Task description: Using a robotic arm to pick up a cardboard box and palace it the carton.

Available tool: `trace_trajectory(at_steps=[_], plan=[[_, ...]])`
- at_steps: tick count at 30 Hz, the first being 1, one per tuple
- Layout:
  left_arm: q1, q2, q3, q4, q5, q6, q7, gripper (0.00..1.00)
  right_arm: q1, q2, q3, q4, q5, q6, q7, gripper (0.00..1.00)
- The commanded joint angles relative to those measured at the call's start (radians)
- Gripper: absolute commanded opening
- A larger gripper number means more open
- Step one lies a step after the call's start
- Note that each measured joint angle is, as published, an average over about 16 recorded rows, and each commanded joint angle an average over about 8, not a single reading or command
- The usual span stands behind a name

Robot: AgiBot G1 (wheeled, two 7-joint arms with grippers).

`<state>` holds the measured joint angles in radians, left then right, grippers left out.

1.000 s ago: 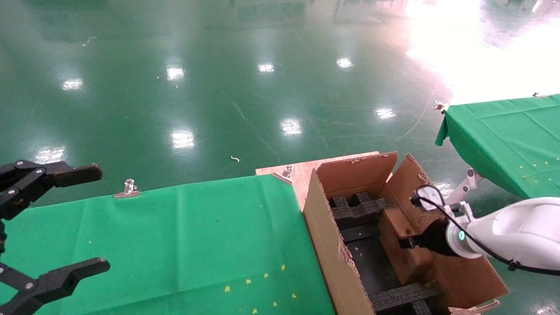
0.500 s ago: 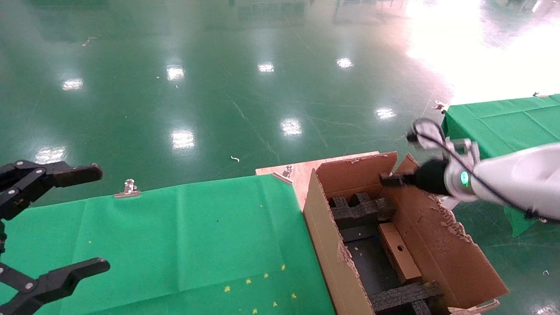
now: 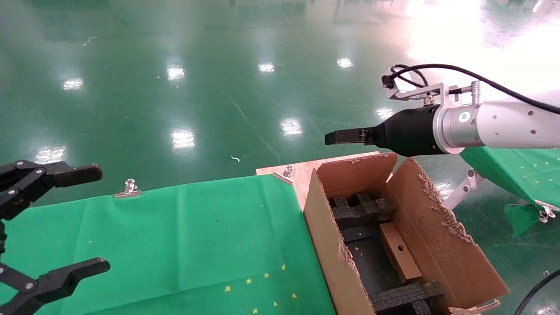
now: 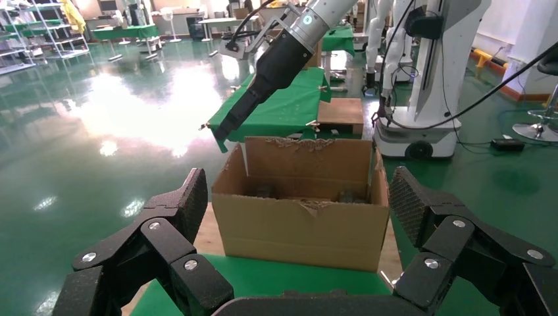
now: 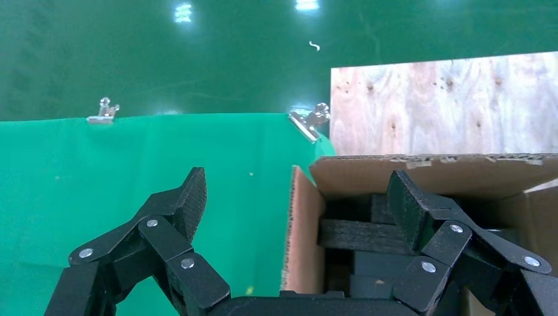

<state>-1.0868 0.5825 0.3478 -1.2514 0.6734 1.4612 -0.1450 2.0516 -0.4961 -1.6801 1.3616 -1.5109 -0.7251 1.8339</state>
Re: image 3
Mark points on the large open brown carton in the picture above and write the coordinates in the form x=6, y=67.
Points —
x=437, y=236

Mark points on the large green table cloth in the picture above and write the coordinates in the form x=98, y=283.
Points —
x=153, y=240

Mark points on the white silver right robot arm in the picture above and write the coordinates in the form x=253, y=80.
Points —
x=503, y=127

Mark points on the small brown cardboard box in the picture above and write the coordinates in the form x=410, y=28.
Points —
x=400, y=253

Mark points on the black foam insert block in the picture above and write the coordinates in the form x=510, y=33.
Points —
x=363, y=209
x=402, y=297

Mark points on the silver camera mount bracket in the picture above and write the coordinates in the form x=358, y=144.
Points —
x=433, y=94

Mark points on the green cloth on side table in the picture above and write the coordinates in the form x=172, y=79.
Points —
x=516, y=175

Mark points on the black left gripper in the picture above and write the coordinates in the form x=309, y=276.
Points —
x=2, y=238

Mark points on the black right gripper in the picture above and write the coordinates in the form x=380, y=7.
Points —
x=407, y=131

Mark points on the silver binder clip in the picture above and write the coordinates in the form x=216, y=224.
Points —
x=128, y=190
x=546, y=212
x=285, y=174

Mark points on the white table leg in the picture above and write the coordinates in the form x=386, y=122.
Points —
x=463, y=188

